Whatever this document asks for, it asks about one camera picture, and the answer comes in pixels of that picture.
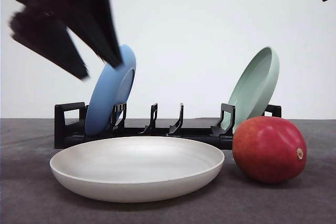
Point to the white plate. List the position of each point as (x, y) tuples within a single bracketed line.
[(133, 169)]

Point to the blue plate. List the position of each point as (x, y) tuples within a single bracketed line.
[(111, 94)]

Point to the light green plate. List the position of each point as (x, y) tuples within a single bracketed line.
[(253, 88)]

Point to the black plastic dish rack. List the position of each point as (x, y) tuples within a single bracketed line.
[(70, 125)]

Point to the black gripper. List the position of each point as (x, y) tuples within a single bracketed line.
[(43, 32)]

